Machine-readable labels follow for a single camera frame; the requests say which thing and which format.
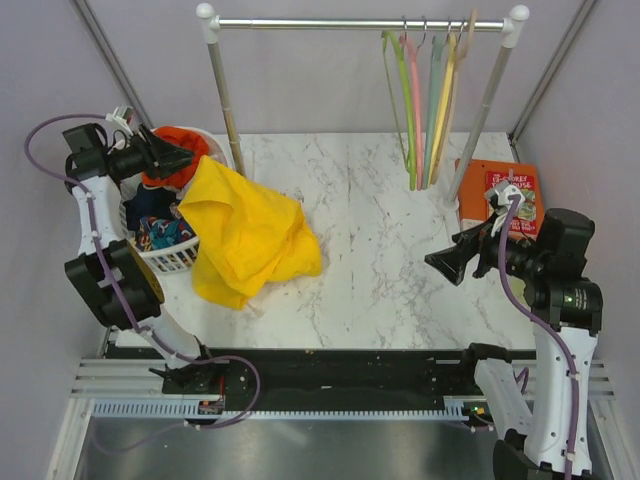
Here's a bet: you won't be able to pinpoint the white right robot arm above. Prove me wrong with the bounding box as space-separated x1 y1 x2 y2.
424 208 603 479

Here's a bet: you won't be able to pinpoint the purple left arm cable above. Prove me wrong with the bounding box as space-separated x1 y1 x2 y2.
23 113 262 432

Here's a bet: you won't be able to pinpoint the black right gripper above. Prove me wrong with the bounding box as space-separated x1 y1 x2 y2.
426 209 549 284

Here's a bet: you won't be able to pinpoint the white slotted cable duct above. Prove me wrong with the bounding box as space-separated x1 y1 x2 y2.
91 399 468 421

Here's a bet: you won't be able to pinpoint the teal hanger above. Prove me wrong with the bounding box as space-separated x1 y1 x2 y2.
423 32 446 189

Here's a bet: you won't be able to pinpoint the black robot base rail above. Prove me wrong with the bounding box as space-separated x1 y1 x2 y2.
149 347 536 414

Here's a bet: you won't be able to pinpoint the yellow shorts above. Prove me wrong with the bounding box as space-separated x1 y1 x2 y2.
179 156 323 310

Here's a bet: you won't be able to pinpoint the yellow hanger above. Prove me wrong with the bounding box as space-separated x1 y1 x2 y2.
427 33 457 186

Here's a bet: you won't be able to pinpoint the red storey treehouse book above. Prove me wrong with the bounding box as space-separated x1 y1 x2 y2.
485 169 538 236

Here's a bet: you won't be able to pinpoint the green hanger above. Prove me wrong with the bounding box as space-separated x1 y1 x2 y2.
381 30 418 191

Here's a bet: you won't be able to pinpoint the orange garment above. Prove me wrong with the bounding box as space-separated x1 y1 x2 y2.
141 126 209 190

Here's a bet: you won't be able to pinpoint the silver clothes rack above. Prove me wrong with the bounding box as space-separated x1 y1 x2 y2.
196 3 530 212

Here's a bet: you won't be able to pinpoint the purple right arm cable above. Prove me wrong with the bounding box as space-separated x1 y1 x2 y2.
497 197 584 480

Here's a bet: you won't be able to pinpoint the pink hanger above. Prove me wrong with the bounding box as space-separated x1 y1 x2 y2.
397 31 425 191

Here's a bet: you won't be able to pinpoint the beige wooden hanger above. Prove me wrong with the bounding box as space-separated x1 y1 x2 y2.
432 8 478 181

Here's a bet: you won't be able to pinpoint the white plastic laundry basket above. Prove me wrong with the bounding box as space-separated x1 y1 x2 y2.
120 126 228 274

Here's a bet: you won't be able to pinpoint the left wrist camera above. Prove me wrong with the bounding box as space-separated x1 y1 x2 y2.
105 105 134 136

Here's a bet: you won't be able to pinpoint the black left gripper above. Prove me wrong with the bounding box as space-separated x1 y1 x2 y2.
106 124 196 181

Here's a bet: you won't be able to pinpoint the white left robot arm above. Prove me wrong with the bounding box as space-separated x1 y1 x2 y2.
63 123 220 393

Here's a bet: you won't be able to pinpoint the navy blue garment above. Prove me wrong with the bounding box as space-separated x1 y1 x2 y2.
123 184 177 231

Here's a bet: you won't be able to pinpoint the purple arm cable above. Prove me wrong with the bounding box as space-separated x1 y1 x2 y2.
497 197 584 480
23 113 262 432

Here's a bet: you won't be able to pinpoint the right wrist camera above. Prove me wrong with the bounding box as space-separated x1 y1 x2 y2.
485 180 525 237

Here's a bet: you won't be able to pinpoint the colourful comic print garment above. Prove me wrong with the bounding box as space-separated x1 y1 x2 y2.
134 216 196 252

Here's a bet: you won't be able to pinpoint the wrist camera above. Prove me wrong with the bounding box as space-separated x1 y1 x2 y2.
485 180 525 237
105 105 134 136

